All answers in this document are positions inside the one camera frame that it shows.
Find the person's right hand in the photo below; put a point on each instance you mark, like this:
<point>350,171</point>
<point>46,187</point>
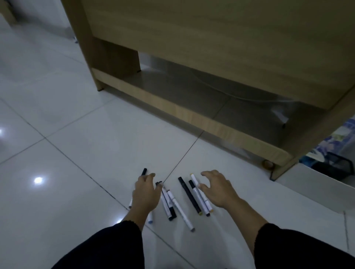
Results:
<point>220,191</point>

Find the person's left hand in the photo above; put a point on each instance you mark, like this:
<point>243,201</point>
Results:
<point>144,197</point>

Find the person's left thumb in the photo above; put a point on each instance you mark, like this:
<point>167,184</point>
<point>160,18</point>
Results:
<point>159,189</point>

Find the person's right thumb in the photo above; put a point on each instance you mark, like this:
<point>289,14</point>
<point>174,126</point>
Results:
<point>203,188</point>

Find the person's right forearm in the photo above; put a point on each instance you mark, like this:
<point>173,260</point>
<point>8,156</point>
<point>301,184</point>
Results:
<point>283,249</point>

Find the person's left forearm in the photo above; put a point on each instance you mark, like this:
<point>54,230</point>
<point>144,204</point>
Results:
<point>111,246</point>

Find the scattered group of marker pens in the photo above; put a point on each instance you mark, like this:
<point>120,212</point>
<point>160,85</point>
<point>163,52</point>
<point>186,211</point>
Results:
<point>191,197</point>

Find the small round brown knob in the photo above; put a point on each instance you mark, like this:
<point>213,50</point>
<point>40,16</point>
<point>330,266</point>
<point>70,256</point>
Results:
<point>268,164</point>

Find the black mesh basket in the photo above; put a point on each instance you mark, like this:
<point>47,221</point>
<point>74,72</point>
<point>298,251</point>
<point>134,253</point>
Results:
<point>334,165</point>

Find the blue patterned cloth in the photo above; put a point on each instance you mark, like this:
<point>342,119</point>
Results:
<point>332,138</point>

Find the light wooden desk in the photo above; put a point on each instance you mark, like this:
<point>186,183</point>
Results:
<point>222,38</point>

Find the wooden furniture piece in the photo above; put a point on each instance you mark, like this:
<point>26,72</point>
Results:
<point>6,11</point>

